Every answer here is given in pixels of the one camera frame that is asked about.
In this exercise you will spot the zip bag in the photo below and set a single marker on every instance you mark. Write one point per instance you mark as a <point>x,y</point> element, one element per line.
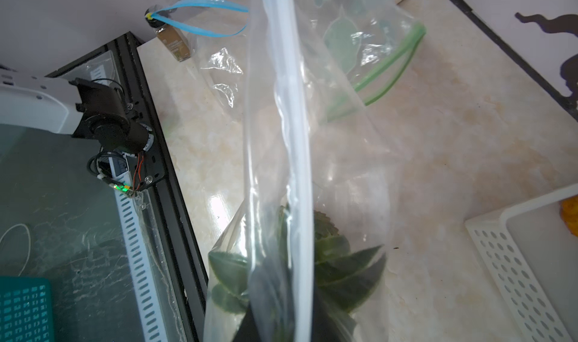
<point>309,145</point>

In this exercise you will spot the pineapple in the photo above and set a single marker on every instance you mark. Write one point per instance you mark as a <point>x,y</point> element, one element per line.
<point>569,214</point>
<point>346,279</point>

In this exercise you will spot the green-zip bag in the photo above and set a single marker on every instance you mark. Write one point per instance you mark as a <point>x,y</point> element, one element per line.
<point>372,41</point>

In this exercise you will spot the blue-zip bag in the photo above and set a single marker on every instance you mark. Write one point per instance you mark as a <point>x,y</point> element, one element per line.
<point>216,33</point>

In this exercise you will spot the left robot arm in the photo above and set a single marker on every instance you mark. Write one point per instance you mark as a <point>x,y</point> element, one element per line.
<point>80,108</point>

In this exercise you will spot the brown spice jar left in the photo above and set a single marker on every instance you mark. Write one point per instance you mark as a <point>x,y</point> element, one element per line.
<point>174,41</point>

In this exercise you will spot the white vent strip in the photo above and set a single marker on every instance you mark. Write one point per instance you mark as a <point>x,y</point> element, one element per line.
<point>149,308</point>

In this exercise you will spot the white plastic basket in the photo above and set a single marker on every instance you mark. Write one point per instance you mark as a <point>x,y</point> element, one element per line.
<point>532,258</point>

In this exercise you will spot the teal plastic basket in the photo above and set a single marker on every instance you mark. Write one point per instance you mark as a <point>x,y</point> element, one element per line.
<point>26,310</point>

